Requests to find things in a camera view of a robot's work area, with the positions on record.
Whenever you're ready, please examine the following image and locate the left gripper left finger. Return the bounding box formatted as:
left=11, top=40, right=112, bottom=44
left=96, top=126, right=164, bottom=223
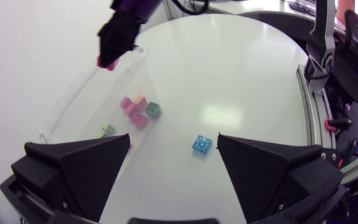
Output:
left=11, top=133, right=131, bottom=223

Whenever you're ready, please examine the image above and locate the pink toy brick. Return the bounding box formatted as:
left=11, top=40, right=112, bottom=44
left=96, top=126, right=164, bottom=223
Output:
left=124, top=104, right=141, bottom=118
left=131, top=112, right=149, bottom=130
left=119, top=96, right=133, bottom=110

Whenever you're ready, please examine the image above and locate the orange toy brick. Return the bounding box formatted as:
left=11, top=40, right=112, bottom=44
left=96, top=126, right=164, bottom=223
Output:
left=134, top=95, right=149, bottom=110

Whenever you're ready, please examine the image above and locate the dark green toy brick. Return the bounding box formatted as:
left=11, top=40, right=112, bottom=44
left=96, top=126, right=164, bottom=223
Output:
left=144, top=101, right=163, bottom=119

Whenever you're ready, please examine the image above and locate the translucent blue toy brick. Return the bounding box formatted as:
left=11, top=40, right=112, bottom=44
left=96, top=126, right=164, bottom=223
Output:
left=192, top=134, right=213, bottom=156

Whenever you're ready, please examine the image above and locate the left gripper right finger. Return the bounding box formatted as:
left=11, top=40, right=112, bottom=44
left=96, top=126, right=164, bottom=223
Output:
left=217, top=133, right=345, bottom=223

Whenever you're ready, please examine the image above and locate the red toy brick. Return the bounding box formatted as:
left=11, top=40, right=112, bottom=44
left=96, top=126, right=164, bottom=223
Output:
left=96, top=55, right=120, bottom=72

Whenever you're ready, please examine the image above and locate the black cable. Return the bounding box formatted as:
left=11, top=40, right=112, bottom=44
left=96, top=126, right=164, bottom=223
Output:
left=172, top=0, right=210, bottom=16

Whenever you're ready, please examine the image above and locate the clear plastic container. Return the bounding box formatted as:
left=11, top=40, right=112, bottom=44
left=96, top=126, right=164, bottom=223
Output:
left=38, top=45, right=164, bottom=181

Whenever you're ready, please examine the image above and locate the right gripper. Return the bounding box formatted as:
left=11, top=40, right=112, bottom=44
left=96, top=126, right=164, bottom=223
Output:
left=97, top=0, right=163, bottom=68

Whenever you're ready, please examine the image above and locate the black office chair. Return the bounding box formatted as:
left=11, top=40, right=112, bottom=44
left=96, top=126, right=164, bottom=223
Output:
left=333, top=9, right=358, bottom=105

